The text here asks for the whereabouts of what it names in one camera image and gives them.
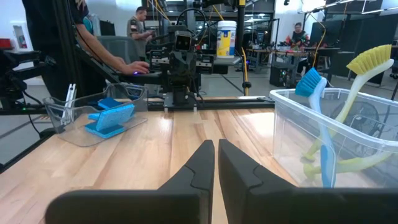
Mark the black computer tower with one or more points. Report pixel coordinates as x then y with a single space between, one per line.
281 76

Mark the white clip strip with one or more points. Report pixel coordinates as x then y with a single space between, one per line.
69 102

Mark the person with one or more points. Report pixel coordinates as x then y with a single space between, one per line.
102 53
135 28
298 35

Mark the white wipes tub yellow label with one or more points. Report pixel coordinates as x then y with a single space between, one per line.
226 40

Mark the deep clear plastic bin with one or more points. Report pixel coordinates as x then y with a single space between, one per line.
295 140

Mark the black vertical pole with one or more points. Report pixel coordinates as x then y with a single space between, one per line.
241 37

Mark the wooden work table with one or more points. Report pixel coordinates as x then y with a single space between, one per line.
323 49

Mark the black neighbouring robot arm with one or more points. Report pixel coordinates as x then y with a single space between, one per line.
18 68

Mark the fire extinguisher cabinet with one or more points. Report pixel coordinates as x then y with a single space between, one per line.
20 37

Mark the blue dish brush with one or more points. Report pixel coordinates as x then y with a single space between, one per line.
308 82

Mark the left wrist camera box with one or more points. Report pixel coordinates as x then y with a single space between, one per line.
183 42

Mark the black partition panel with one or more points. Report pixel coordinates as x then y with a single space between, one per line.
370 34

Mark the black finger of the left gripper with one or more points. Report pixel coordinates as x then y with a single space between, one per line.
188 71
177 71

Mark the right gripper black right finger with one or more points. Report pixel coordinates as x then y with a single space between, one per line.
273 205

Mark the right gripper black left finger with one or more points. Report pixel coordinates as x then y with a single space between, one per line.
174 208

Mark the dark grey side table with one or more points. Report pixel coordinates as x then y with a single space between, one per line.
224 61

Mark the black floor fan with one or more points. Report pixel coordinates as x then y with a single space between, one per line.
367 118

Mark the blue scrub sponge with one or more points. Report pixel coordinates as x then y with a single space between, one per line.
110 102
115 116
93 116
104 133

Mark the shallow clear plastic tray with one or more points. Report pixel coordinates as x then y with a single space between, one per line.
74 138

